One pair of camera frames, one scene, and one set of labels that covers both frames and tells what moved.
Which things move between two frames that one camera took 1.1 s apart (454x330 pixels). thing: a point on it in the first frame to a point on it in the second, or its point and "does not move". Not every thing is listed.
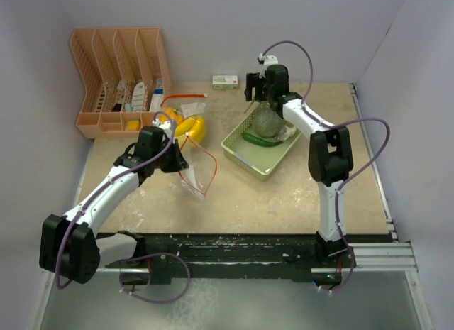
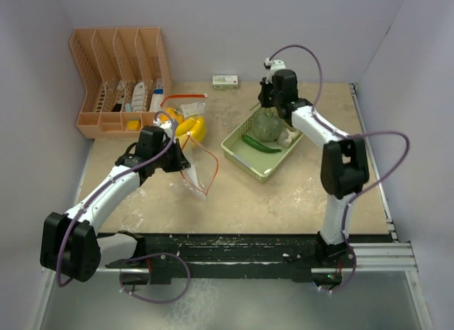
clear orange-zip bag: [202, 167] does not move
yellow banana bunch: [194, 126] does not move
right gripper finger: [250, 83] to [266, 94]
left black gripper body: [169, 161] does not move
